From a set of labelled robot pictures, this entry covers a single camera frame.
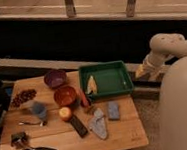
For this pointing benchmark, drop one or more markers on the white yellow gripper body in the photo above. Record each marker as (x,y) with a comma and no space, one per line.
(144,68)

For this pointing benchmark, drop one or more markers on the grey blue towel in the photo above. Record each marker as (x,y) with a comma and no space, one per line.
(97,124)

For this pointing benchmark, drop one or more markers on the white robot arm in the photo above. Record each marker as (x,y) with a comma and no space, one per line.
(173,91)

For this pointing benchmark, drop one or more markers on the red bowl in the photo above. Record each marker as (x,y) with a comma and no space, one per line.
(64,96)

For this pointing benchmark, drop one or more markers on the purple bowl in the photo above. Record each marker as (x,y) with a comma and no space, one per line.
(55,78)

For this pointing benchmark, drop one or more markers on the green plastic tray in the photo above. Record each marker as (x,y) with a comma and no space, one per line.
(112,79)

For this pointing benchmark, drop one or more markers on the blue sponge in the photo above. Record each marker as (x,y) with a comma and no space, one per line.
(113,111)

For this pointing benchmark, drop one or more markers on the yellow white wedge in tray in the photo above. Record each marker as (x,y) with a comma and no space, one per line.
(91,86)

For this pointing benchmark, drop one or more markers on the orange red carrot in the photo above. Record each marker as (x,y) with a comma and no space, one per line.
(84,98)

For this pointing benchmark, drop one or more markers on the black rectangular remote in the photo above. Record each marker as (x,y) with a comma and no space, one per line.
(78,126)

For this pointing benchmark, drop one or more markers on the yellow red apple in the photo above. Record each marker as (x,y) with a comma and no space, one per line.
(65,113)

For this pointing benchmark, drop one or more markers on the blue grey cup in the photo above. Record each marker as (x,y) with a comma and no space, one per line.
(39,110)

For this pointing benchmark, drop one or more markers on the metal spoon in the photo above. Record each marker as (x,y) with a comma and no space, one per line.
(41,123)

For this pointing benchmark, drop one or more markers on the bunch of dark red grapes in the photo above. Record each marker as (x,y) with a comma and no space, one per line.
(22,97)

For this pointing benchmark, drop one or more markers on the small metal black clip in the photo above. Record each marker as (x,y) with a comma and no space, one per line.
(19,140)

